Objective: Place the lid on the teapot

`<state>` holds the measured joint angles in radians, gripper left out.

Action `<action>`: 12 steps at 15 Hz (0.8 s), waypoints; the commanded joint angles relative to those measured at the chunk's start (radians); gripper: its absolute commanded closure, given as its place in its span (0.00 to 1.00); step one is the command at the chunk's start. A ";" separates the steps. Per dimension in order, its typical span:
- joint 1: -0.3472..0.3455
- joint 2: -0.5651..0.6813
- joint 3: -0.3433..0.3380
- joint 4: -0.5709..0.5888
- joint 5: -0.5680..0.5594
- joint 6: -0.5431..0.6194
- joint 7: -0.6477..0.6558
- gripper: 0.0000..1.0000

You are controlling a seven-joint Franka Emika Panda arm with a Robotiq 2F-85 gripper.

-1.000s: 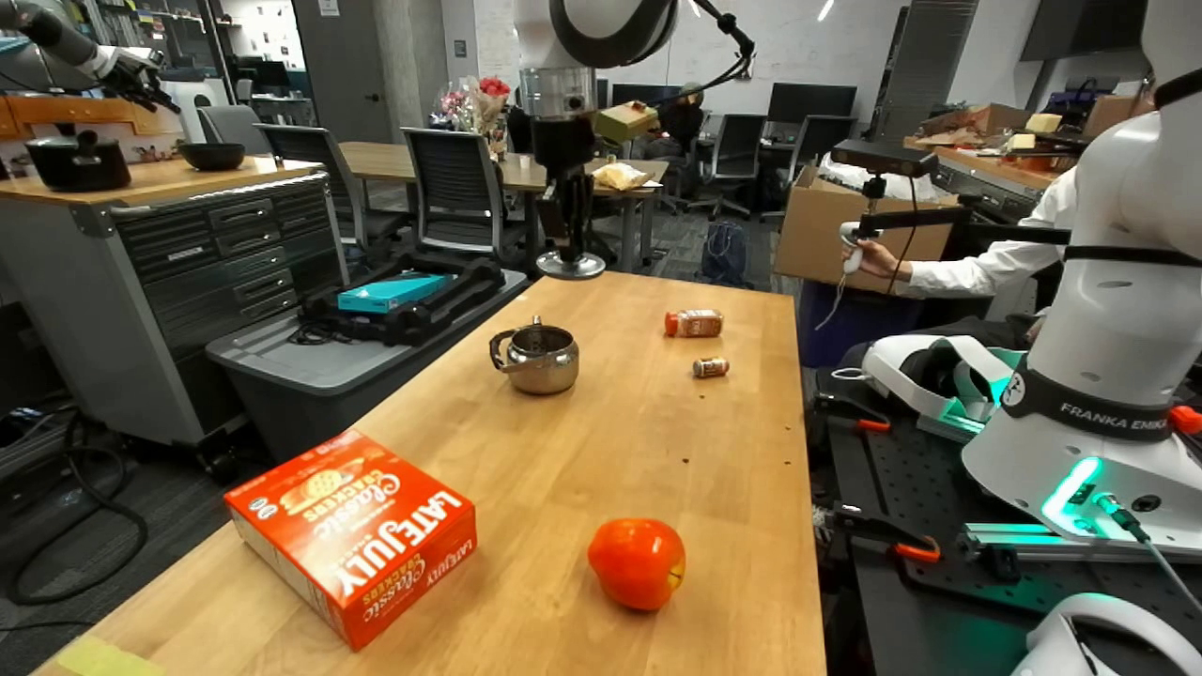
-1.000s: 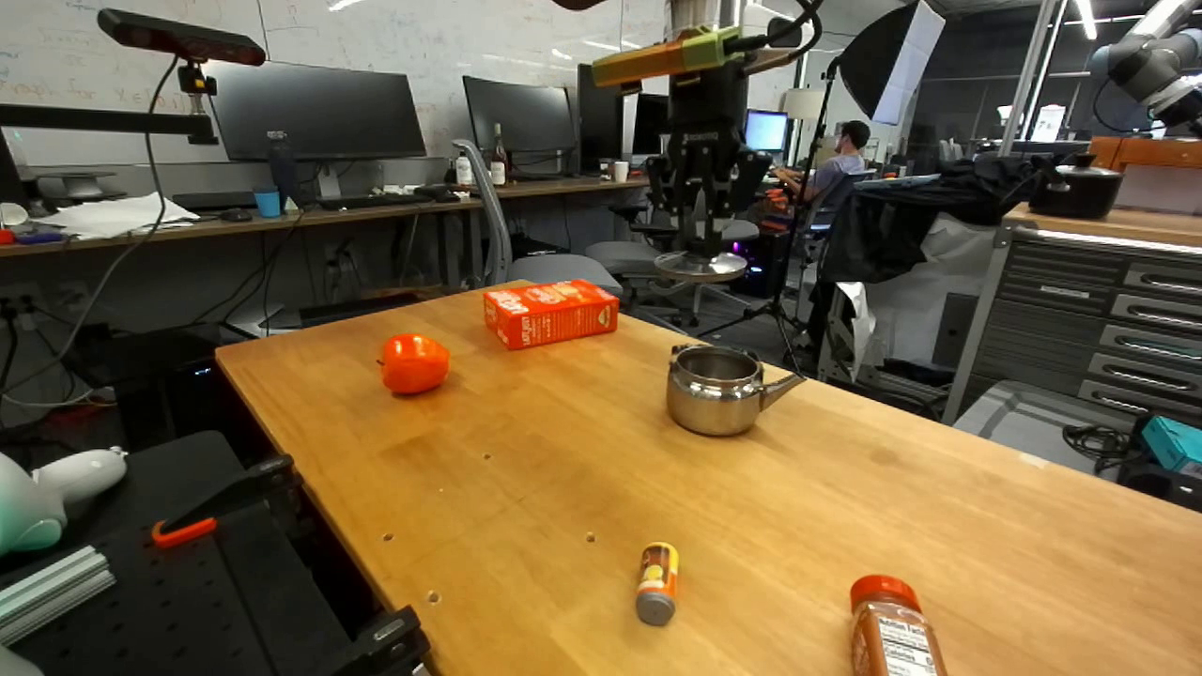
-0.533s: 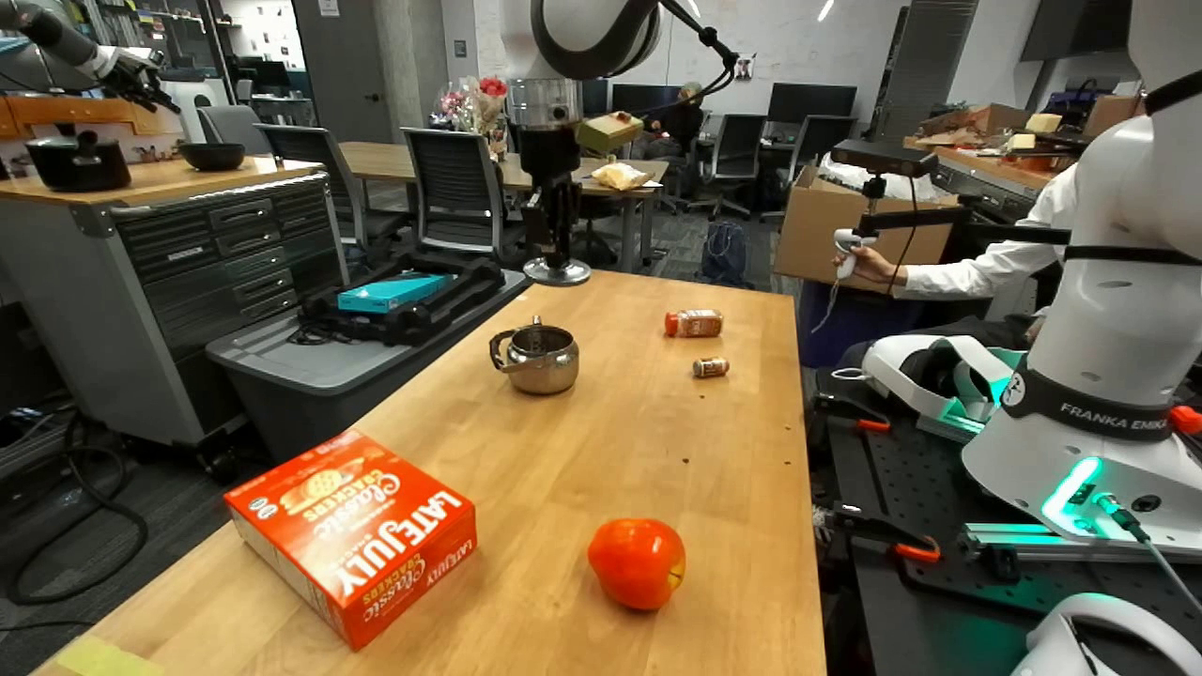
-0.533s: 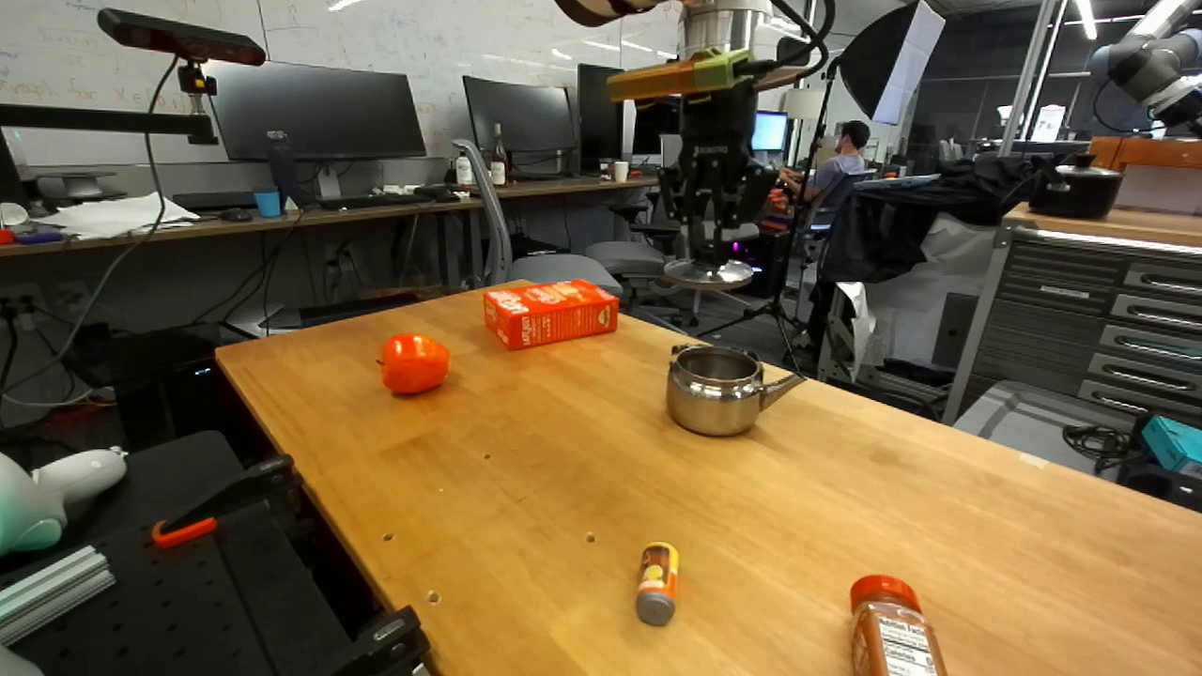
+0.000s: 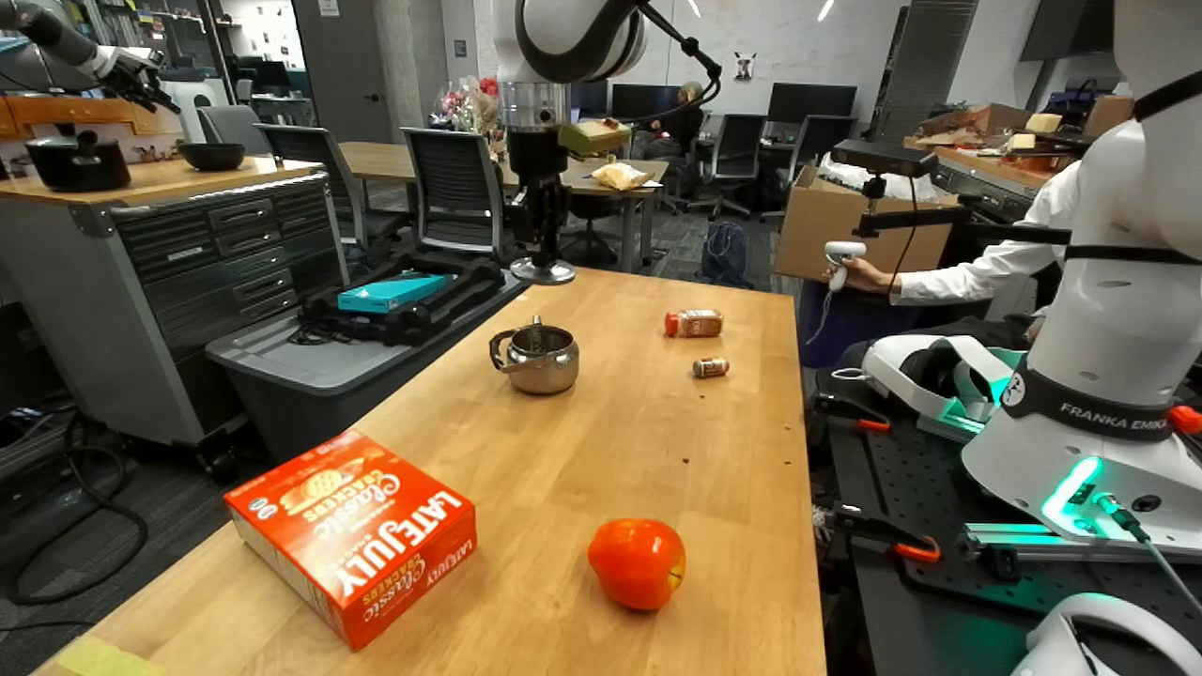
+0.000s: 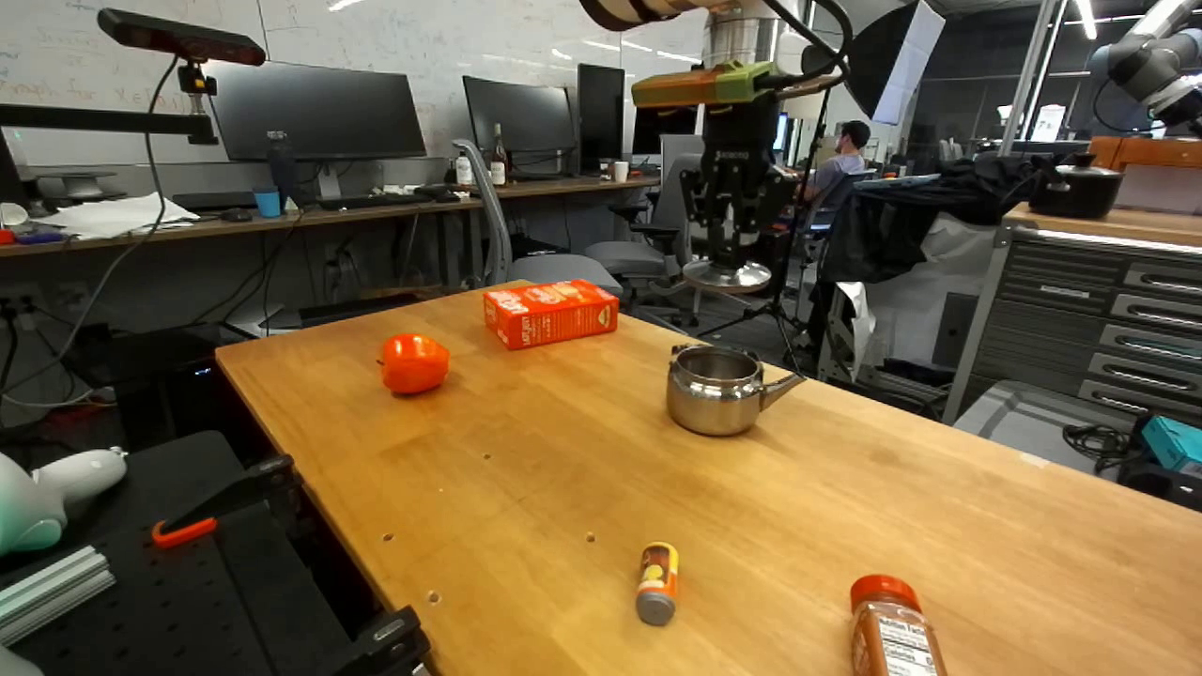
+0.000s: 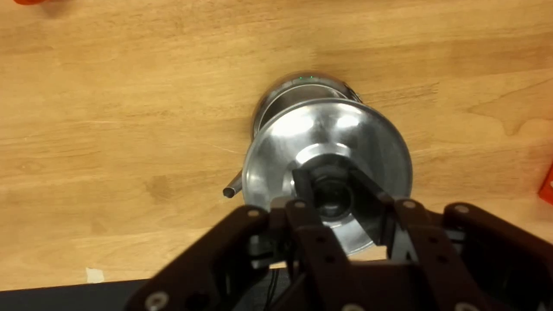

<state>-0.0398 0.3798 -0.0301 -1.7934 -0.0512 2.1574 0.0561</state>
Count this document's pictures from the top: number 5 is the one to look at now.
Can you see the seated person blond hair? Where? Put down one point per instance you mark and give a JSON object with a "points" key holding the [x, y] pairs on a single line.
{"points": [[683, 124]]}

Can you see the black carrying bag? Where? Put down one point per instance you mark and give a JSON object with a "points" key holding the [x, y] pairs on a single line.
{"points": [[464, 293]]}

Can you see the white curved plastic band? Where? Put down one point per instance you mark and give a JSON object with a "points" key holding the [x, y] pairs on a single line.
{"points": [[1100, 614]]}

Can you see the large cardboard box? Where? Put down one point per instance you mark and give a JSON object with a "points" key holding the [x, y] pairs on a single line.
{"points": [[811, 226]]}

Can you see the light gray office chair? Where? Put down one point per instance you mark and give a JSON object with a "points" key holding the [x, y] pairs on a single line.
{"points": [[232, 124]]}

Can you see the operator hand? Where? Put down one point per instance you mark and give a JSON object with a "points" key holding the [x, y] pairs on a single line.
{"points": [[878, 278]]}

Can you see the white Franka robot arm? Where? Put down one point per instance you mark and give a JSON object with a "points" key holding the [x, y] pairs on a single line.
{"points": [[1128, 314]]}

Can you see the pink flower bouquet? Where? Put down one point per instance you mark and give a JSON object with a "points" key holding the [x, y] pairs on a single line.
{"points": [[474, 102]]}

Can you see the teal case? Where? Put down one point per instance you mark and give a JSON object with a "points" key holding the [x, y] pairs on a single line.
{"points": [[393, 293]]}

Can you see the red-orange toy tomato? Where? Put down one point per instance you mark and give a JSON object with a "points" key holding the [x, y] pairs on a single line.
{"points": [[634, 563]]}

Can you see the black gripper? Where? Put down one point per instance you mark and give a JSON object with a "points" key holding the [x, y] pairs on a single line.
{"points": [[537, 154]]}

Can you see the orange cracker box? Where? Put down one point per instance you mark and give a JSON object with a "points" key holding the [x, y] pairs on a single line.
{"points": [[351, 539]]}

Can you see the stainless steel teapot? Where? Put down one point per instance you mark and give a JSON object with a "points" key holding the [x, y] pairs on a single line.
{"points": [[542, 360]]}

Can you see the brown wooden box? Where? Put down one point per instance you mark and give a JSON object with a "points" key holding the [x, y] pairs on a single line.
{"points": [[77, 119]]}

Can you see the gray background robot arm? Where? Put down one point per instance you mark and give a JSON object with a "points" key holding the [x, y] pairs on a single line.
{"points": [[62, 39]]}

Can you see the black office chair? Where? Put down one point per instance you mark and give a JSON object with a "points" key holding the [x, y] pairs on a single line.
{"points": [[737, 149], [820, 139]]}

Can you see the small yellow-labelled bottle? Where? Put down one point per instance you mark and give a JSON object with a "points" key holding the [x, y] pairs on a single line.
{"points": [[712, 364]]}

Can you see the black bowl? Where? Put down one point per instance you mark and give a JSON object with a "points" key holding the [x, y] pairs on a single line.
{"points": [[212, 154]]}

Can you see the white-sleeved operator forearm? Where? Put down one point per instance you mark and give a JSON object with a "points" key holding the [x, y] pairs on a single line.
{"points": [[990, 265]]}

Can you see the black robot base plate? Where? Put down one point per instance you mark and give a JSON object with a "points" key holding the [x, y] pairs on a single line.
{"points": [[901, 502]]}

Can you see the wooden office table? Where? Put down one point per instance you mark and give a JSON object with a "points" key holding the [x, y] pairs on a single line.
{"points": [[378, 160]]}

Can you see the yellow bag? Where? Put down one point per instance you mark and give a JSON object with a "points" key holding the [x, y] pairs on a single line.
{"points": [[619, 176]]}

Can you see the black computer monitor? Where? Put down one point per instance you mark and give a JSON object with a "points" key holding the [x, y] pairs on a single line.
{"points": [[642, 102], [811, 99], [591, 99]]}

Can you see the aluminium extrusion rail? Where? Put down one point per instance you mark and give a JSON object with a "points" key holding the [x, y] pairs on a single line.
{"points": [[1000, 536]]}

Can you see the white VR controller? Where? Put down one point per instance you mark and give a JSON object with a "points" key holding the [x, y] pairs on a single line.
{"points": [[843, 256]]}

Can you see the white VR headset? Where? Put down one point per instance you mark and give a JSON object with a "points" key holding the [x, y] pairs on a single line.
{"points": [[896, 368]]}

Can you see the gray storage bin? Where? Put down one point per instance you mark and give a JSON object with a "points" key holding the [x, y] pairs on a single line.
{"points": [[313, 378]]}

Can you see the gray drawer cabinet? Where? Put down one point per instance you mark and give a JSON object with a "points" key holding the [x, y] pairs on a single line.
{"points": [[189, 274]]}

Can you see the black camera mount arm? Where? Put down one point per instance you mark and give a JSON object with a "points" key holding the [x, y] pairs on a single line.
{"points": [[950, 219]]}

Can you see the gray mesh office chair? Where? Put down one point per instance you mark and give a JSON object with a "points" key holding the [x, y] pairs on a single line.
{"points": [[313, 150], [450, 188]]}

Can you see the orange-capped spice bottle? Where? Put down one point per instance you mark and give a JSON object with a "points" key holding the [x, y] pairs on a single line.
{"points": [[696, 323]]}

